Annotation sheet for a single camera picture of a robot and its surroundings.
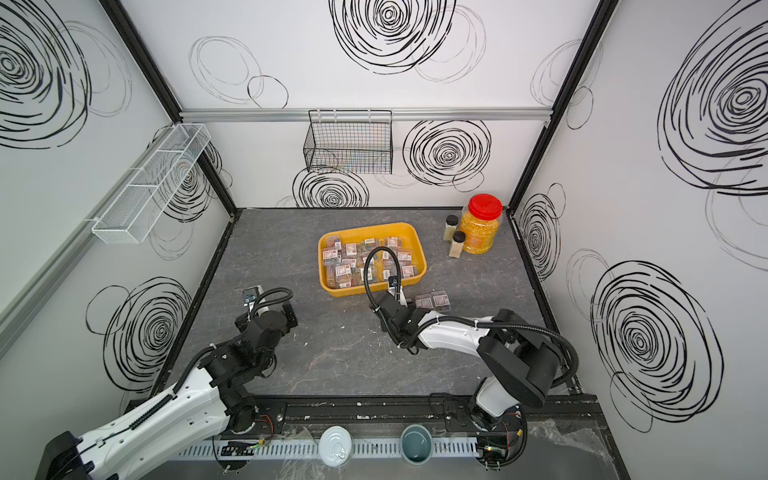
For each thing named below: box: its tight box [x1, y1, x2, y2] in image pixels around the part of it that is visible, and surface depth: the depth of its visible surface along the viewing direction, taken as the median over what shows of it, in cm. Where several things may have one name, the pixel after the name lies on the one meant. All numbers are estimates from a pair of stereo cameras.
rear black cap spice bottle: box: [443, 214, 459, 242], surface depth 107 cm
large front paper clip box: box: [335, 263, 352, 289], surface depth 98 cm
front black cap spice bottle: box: [448, 231, 466, 259], surface depth 103 cm
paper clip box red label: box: [322, 249, 338, 266], surface depth 101 cm
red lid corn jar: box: [460, 194, 503, 255], surface depth 101 cm
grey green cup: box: [400, 424, 433, 466], surface depth 70 cm
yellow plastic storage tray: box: [318, 222, 427, 297], surface depth 103 cm
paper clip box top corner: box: [326, 236, 342, 250], surface depth 106 cm
